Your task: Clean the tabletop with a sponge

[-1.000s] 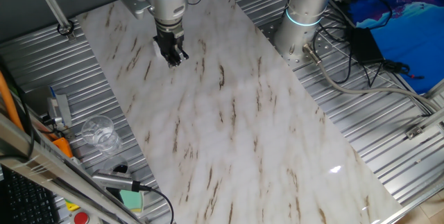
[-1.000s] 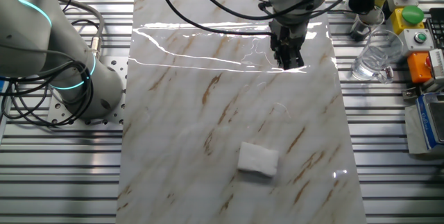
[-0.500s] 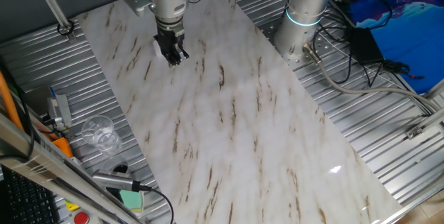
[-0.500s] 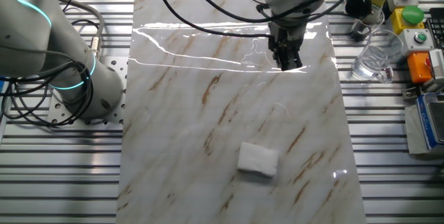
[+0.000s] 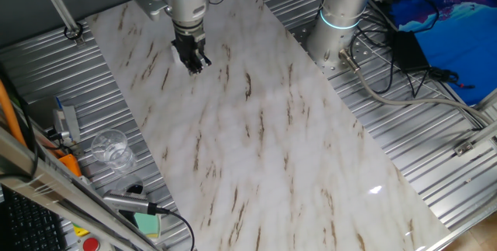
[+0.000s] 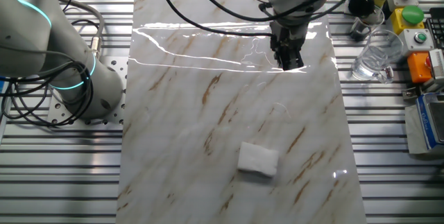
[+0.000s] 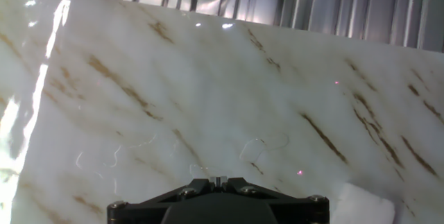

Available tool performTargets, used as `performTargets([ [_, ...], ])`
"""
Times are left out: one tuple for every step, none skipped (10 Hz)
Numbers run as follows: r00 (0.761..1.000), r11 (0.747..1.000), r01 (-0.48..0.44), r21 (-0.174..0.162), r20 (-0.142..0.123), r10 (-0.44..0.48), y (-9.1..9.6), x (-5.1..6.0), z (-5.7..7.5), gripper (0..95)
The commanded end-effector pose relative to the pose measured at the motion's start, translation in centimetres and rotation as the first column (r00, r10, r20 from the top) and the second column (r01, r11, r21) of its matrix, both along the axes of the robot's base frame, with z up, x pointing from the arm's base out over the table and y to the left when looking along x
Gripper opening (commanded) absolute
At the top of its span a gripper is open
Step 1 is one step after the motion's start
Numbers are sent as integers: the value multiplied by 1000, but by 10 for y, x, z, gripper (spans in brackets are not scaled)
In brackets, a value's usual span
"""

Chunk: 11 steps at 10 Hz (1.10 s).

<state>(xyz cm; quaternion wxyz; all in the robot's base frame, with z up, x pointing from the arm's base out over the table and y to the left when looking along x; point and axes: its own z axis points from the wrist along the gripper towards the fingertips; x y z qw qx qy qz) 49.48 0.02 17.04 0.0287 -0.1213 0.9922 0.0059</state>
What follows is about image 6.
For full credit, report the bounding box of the wrist camera on silver bracket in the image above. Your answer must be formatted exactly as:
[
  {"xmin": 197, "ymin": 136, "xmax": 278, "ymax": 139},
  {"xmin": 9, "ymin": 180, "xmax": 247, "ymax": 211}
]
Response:
[{"xmin": 346, "ymin": 0, "xmax": 376, "ymax": 19}]

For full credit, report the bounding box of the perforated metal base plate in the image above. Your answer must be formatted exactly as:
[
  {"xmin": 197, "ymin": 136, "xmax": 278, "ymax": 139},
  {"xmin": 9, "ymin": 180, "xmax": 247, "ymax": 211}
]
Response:
[{"xmin": 46, "ymin": 55, "xmax": 128, "ymax": 126}]

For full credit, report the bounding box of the orange box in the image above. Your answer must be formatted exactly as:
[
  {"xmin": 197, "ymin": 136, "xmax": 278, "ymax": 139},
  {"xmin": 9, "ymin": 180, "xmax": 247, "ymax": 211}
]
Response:
[{"xmin": 407, "ymin": 51, "xmax": 434, "ymax": 85}]

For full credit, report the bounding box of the grey box small green button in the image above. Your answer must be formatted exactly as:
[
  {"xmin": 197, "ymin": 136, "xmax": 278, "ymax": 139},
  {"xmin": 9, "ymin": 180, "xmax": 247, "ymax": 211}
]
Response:
[{"xmin": 398, "ymin": 28, "xmax": 435, "ymax": 57}]

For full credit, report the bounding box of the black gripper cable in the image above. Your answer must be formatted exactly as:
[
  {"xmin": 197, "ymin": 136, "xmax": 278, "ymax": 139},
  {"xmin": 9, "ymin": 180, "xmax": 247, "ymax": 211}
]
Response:
[{"xmin": 155, "ymin": 0, "xmax": 275, "ymax": 38}]

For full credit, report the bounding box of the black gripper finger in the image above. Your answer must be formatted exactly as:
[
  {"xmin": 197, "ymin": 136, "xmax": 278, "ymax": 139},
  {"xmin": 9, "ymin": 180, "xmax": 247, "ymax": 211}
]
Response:
[
  {"xmin": 282, "ymin": 51, "xmax": 305, "ymax": 71},
  {"xmin": 273, "ymin": 49, "xmax": 288, "ymax": 66}
]

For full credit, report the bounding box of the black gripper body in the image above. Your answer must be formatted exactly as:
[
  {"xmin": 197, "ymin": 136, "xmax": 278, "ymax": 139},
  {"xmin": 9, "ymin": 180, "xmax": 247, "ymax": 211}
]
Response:
[{"xmin": 269, "ymin": 17, "xmax": 309, "ymax": 54}]

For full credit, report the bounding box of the small metal corner bracket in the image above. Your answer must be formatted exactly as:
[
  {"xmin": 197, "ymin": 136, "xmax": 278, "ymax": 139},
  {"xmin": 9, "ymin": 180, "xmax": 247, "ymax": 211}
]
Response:
[{"xmin": 402, "ymin": 87, "xmax": 418, "ymax": 101}]

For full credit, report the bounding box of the white vented device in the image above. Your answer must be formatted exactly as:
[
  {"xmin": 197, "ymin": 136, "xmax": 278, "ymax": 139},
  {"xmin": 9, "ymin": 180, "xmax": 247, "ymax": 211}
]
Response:
[{"xmin": 428, "ymin": 49, "xmax": 444, "ymax": 83}]

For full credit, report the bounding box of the black keyboard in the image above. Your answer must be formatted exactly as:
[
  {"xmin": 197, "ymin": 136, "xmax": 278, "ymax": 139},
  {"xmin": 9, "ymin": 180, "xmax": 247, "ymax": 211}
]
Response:
[{"xmin": 425, "ymin": 7, "xmax": 444, "ymax": 50}]

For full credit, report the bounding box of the white marble pattern board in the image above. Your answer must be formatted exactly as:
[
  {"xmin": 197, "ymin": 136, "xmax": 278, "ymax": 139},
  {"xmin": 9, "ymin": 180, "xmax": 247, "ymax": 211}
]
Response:
[{"xmin": 114, "ymin": 0, "xmax": 368, "ymax": 224}]

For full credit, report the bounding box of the large clear glass cup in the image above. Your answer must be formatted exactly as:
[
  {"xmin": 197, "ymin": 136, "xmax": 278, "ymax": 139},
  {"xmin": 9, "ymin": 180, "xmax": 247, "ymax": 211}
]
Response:
[{"xmin": 352, "ymin": 28, "xmax": 405, "ymax": 85}]

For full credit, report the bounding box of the black looped cable bundle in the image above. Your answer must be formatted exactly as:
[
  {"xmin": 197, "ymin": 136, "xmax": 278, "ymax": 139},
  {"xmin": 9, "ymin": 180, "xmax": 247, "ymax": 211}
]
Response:
[{"xmin": 0, "ymin": 60, "xmax": 94, "ymax": 130}]

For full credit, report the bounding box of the thick grey robot cable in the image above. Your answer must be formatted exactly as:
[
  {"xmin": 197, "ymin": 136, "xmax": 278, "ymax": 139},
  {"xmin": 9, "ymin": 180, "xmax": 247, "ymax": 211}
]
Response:
[{"xmin": 58, "ymin": 0, "xmax": 105, "ymax": 60}]

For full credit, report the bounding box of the silver blue scale device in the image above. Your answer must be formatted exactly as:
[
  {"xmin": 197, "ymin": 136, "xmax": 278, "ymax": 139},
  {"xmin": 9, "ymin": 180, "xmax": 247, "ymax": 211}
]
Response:
[{"xmin": 404, "ymin": 92, "xmax": 444, "ymax": 155}]

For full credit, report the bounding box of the yellow box green button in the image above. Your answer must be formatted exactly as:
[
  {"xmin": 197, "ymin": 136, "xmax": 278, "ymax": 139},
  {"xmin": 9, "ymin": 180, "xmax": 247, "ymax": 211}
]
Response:
[{"xmin": 390, "ymin": 5, "xmax": 426, "ymax": 36}]

